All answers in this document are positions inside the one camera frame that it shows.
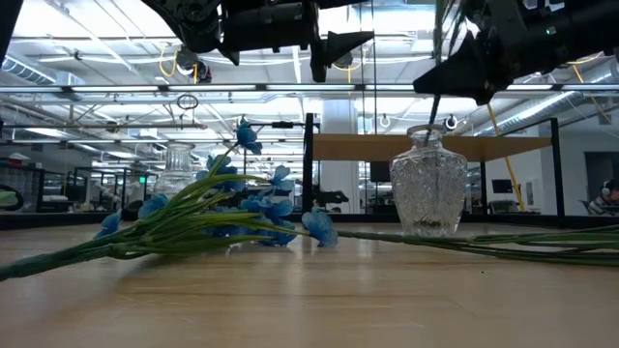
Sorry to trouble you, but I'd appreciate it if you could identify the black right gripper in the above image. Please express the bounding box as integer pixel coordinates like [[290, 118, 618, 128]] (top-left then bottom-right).
[[413, 0, 572, 105]]

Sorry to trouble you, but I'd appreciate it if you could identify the clear glass bottle vase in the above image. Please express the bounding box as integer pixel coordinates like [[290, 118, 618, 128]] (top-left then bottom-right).
[[153, 141, 198, 199]]

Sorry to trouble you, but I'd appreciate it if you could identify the wooden shelf with black posts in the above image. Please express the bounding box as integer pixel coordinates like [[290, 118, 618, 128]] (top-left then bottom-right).
[[303, 112, 566, 218]]

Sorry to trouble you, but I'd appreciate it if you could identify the yellow cable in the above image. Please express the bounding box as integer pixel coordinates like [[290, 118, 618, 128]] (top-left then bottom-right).
[[486, 103, 527, 213]]

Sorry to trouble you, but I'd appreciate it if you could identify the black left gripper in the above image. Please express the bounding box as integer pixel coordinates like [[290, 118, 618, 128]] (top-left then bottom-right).
[[220, 0, 376, 83]]

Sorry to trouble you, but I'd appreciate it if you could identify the blue artificial flower bunch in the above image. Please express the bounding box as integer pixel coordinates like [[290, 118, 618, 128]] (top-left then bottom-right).
[[0, 118, 339, 283]]

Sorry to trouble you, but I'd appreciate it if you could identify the cut glass round vase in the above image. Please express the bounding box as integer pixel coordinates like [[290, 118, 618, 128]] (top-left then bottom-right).
[[389, 124, 469, 239]]

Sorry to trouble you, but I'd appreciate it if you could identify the person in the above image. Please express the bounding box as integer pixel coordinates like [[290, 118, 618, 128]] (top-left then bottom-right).
[[587, 177, 619, 218]]

